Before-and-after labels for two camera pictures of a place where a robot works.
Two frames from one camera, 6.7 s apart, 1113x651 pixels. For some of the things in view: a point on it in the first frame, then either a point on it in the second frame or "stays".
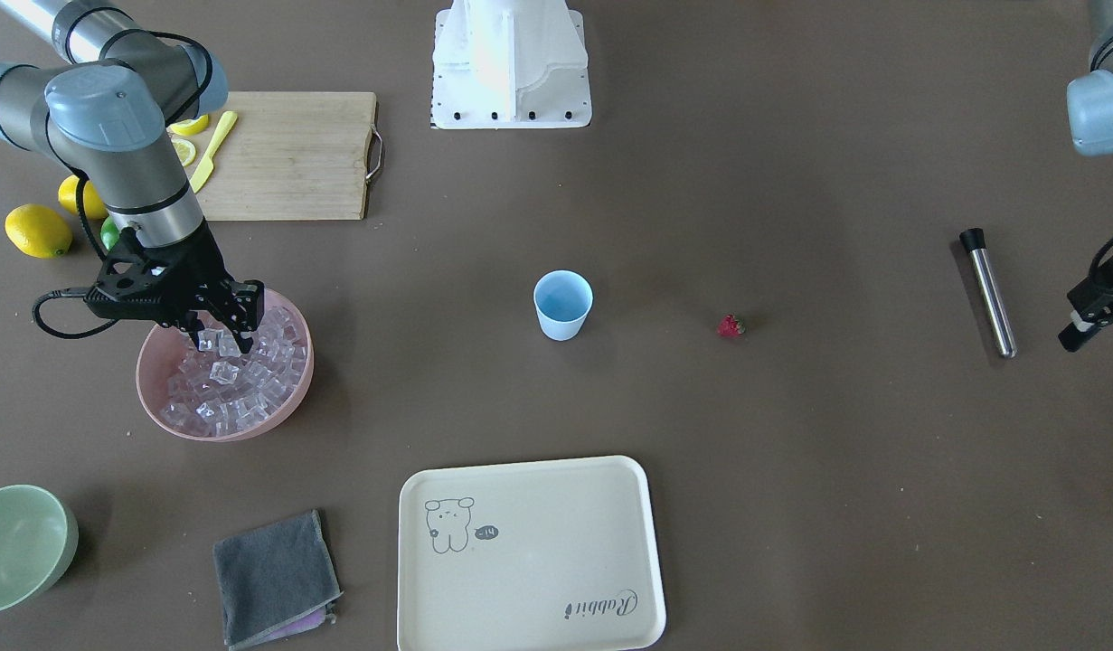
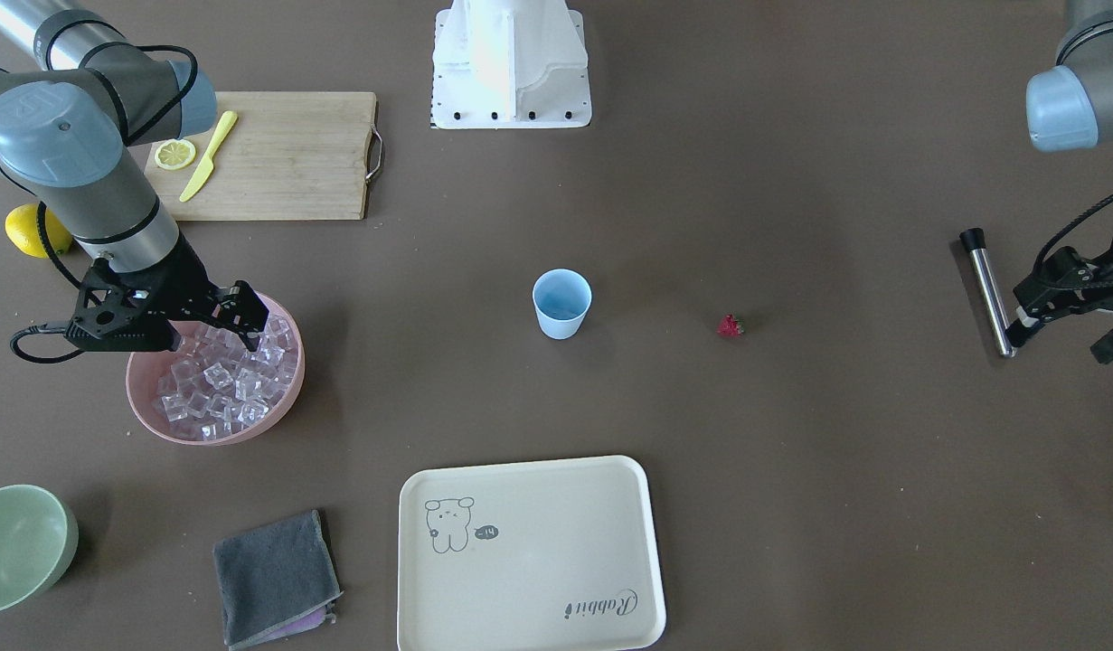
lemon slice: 185,151 stays
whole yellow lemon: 38,231 stays
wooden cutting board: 289,155 stays
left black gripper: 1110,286 to 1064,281
